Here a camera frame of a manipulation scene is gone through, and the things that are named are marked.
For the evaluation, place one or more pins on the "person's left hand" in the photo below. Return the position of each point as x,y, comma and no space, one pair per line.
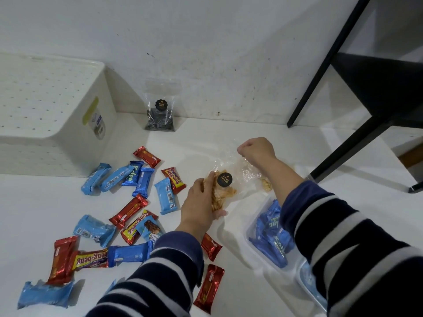
196,207

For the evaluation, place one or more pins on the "person's right hand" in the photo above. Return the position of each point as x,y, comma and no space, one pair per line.
259,151

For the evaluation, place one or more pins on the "clear bag of pastel puffs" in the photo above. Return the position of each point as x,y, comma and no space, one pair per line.
251,171

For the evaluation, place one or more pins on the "clear bag of orange crackers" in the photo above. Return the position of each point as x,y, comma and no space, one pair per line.
223,194

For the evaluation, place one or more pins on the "pile of snack bars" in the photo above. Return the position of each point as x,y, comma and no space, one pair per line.
147,156

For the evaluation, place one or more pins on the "stack of dark blue packets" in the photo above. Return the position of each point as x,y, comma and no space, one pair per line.
271,234

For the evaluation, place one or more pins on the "clear bag of dark cookies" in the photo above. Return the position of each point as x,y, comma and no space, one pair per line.
161,120

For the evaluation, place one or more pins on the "white perforated storage basket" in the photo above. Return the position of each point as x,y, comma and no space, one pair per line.
43,99

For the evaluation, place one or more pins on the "person's right forearm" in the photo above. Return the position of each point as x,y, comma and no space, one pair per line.
347,247

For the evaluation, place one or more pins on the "person's left forearm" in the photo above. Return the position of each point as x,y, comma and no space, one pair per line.
158,277

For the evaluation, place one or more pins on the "black metal shelf rack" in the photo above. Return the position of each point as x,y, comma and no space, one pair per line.
373,82

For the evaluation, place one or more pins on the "wooden side table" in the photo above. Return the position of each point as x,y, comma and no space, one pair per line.
413,156

